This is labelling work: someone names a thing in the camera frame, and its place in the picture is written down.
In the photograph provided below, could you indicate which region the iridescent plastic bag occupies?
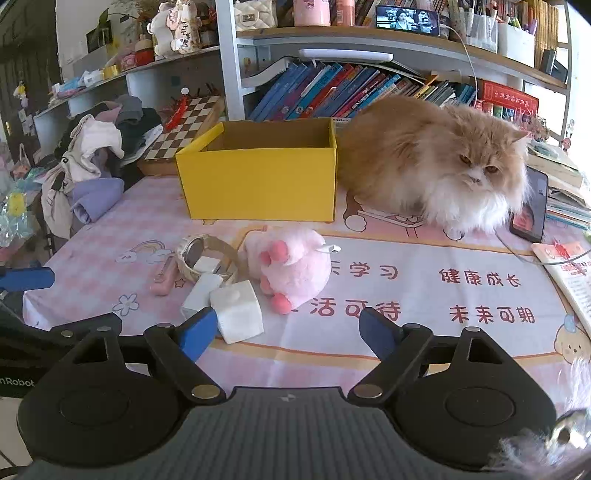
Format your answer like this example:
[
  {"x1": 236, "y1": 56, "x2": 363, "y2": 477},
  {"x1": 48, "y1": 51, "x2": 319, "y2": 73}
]
[{"x1": 0, "y1": 178, "x2": 42, "y2": 259}]

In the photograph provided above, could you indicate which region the white rabbit ornament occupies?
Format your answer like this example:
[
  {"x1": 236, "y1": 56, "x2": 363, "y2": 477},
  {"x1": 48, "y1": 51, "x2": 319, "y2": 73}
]
[{"x1": 148, "y1": 0, "x2": 206, "y2": 57}]

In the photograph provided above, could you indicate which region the smartphone showing video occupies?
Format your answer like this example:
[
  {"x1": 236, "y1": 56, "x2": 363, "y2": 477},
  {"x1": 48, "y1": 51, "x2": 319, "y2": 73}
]
[{"x1": 375, "y1": 4, "x2": 439, "y2": 35}]

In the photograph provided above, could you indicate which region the row of colourful leaning books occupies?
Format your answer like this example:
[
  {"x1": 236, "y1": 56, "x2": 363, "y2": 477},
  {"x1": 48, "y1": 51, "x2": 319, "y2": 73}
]
[{"x1": 247, "y1": 60, "x2": 476, "y2": 123}]

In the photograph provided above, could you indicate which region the fluffy orange cat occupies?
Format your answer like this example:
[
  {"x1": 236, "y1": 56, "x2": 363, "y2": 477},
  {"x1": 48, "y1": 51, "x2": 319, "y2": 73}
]
[{"x1": 337, "y1": 95, "x2": 534, "y2": 236}]

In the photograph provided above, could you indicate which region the pile of clothes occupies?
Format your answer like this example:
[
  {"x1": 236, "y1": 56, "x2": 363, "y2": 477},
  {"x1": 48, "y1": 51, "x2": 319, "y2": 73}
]
[{"x1": 41, "y1": 115, "x2": 125, "y2": 238}]

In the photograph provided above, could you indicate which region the lavender garment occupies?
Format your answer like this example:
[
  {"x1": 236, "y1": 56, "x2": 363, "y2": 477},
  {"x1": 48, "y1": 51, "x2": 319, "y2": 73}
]
[{"x1": 69, "y1": 178, "x2": 125, "y2": 224}]

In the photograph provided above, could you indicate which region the white printed booklet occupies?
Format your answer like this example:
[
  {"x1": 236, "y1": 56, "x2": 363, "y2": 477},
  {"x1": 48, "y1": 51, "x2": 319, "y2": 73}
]
[{"x1": 531, "y1": 242, "x2": 591, "y2": 333}]

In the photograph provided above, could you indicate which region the white quilted handbag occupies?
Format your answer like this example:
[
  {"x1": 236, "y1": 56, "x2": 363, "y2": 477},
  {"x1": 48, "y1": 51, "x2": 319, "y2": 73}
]
[{"x1": 233, "y1": 0, "x2": 278, "y2": 32}]

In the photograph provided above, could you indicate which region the red tassel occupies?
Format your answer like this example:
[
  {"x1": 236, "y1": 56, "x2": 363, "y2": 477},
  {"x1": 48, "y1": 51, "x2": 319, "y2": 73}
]
[{"x1": 164, "y1": 88, "x2": 190, "y2": 132}]

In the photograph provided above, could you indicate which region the red printed box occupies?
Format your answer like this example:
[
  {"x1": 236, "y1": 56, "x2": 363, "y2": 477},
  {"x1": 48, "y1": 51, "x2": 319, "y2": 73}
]
[{"x1": 478, "y1": 79, "x2": 540, "y2": 116}]

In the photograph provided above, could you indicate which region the pink checked tablecloth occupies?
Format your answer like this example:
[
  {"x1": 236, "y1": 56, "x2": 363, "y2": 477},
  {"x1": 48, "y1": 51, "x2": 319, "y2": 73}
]
[{"x1": 21, "y1": 173, "x2": 591, "y2": 393}]

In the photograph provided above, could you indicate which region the black smartphone on table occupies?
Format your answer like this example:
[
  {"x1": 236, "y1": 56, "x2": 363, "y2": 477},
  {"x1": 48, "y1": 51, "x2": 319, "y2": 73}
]
[{"x1": 509, "y1": 165, "x2": 549, "y2": 244}]

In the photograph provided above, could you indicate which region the pink cup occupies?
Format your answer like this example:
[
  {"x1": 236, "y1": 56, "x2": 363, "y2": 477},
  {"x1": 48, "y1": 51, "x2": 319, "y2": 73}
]
[{"x1": 293, "y1": 0, "x2": 332, "y2": 27}]

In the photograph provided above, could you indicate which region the cream wristwatch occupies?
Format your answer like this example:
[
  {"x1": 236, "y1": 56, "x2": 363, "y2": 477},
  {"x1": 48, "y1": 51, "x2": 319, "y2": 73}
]
[{"x1": 175, "y1": 234, "x2": 241, "y2": 284}]

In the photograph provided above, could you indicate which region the white lamp bar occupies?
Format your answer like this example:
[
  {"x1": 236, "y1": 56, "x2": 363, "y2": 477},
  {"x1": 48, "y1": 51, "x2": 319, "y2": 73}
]
[{"x1": 298, "y1": 48, "x2": 394, "y2": 63}]

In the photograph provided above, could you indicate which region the white shelf unit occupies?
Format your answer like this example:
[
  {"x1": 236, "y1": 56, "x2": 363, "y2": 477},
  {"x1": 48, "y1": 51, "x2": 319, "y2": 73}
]
[{"x1": 34, "y1": 0, "x2": 571, "y2": 178}]

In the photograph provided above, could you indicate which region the white charging cable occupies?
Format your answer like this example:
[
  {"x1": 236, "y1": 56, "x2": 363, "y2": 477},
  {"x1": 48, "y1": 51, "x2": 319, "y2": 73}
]
[{"x1": 447, "y1": 25, "x2": 480, "y2": 100}]

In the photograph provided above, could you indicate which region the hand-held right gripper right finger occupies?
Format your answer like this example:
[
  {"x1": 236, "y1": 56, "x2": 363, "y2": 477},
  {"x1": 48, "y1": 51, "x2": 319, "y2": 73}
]
[{"x1": 346, "y1": 307, "x2": 536, "y2": 403}]

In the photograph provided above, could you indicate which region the stack of flat books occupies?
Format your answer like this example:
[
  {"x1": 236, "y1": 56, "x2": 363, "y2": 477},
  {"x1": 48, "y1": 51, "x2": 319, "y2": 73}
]
[{"x1": 526, "y1": 138, "x2": 591, "y2": 232}]

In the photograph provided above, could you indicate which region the pink pig plush toy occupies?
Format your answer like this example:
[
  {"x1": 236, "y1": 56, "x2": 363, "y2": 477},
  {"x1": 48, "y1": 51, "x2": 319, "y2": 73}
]
[{"x1": 242, "y1": 225, "x2": 333, "y2": 315}]

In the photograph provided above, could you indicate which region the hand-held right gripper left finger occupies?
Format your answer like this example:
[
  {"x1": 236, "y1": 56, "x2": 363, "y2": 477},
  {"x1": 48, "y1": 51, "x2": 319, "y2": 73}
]
[{"x1": 41, "y1": 307, "x2": 227, "y2": 404}]

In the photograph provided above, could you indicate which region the yellow cardboard box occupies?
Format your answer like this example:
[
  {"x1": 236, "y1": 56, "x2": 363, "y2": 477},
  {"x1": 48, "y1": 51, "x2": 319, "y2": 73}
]
[{"x1": 174, "y1": 117, "x2": 339, "y2": 222}]

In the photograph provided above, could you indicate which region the white cube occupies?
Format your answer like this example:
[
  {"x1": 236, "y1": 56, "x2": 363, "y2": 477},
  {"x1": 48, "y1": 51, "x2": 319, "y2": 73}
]
[{"x1": 210, "y1": 280, "x2": 265, "y2": 344}]

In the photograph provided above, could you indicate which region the wooden chess board box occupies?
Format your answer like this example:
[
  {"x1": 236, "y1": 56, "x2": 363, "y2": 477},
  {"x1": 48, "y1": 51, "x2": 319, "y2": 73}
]
[{"x1": 139, "y1": 95, "x2": 225, "y2": 176}]

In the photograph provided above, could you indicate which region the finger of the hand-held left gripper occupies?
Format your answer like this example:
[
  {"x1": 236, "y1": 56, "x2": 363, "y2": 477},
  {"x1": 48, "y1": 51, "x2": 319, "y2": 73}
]
[
  {"x1": 0, "y1": 267, "x2": 55, "y2": 292},
  {"x1": 0, "y1": 302, "x2": 123, "y2": 358}
]

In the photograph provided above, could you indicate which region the dark clothing pile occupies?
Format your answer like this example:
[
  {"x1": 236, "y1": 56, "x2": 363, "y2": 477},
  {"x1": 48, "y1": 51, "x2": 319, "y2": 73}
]
[{"x1": 55, "y1": 95, "x2": 163, "y2": 160}]

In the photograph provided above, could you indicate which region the white pen holder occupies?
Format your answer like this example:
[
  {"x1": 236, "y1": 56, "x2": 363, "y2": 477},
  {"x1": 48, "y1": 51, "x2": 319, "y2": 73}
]
[{"x1": 498, "y1": 21, "x2": 536, "y2": 68}]

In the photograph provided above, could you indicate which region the white charger block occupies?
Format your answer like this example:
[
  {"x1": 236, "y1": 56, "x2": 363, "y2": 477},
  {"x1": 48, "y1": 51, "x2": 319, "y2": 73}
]
[{"x1": 180, "y1": 273, "x2": 223, "y2": 319}]

